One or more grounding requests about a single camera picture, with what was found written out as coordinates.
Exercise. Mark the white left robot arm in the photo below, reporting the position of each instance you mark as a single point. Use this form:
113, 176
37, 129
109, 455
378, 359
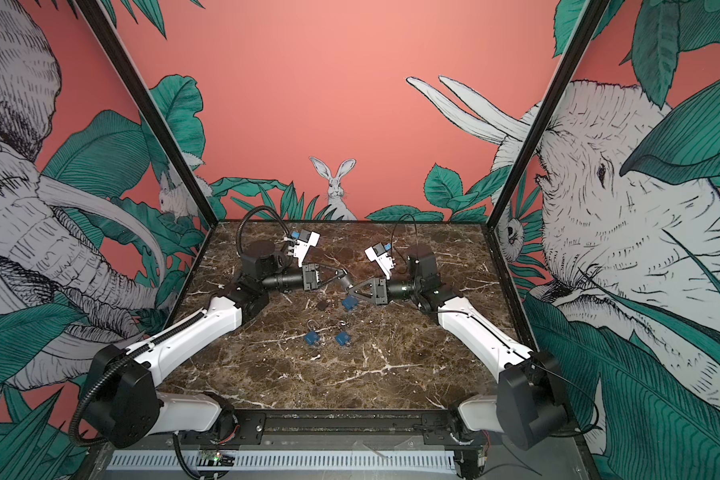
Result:
120, 403

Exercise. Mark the small circuit board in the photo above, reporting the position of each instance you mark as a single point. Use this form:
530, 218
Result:
213, 459

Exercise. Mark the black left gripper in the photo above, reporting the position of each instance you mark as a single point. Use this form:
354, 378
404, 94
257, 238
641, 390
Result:
309, 271

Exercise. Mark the black front mounting rail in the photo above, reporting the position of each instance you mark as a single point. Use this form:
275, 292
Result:
251, 426

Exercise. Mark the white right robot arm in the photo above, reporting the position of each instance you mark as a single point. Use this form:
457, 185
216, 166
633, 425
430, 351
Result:
530, 400

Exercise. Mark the black left corner post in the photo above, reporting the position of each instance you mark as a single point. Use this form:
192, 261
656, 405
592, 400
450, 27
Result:
104, 31

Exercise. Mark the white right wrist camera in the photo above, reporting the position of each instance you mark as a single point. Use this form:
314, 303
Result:
380, 253

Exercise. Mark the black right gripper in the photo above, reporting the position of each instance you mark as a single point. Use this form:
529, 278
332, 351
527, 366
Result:
381, 286

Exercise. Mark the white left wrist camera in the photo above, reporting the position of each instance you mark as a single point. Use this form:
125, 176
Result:
299, 244

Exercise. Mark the dark brown padlock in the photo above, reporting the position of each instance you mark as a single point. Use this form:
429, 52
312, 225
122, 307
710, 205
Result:
346, 281

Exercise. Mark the black right corner post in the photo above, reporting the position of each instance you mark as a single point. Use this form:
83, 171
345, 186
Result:
588, 21

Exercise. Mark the black corner post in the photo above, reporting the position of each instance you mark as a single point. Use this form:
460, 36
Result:
104, 31
588, 21

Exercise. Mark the white perforated strip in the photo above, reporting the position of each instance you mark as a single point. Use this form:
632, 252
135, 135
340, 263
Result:
297, 460

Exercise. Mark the large blue padlock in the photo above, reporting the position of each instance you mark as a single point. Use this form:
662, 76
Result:
349, 303

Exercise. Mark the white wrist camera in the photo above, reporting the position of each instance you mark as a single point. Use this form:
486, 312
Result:
380, 253
299, 244

